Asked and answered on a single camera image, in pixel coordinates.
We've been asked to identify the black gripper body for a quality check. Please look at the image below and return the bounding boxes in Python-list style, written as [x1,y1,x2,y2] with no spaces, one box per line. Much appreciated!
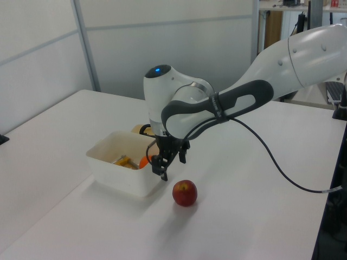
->
[156,135,183,161]

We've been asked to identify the white plastic container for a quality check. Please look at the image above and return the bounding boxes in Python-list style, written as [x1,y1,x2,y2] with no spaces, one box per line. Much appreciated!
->
[86,131,163,198]

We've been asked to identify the yellow toy item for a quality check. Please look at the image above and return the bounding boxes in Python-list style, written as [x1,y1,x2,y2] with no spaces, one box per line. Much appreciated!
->
[112,154,139,171]

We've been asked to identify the red apple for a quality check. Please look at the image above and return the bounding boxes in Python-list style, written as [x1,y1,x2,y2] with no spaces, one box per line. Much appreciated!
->
[172,179,198,207]

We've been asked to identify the wooden desk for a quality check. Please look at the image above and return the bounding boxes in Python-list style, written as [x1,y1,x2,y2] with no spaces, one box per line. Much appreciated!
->
[259,5,347,50]

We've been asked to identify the tan lid with black handle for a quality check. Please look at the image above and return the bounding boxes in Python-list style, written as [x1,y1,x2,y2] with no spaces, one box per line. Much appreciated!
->
[131,123,157,136]

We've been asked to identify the black strap on arm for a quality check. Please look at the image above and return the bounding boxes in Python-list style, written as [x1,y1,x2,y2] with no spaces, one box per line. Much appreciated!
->
[208,92,231,123]

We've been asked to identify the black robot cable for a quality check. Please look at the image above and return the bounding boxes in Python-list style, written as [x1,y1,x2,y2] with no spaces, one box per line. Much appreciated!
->
[183,116,345,193]

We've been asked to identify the grey partition post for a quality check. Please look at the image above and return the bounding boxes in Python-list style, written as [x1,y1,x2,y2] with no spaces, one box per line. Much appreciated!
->
[250,0,261,64]
[72,0,101,92]

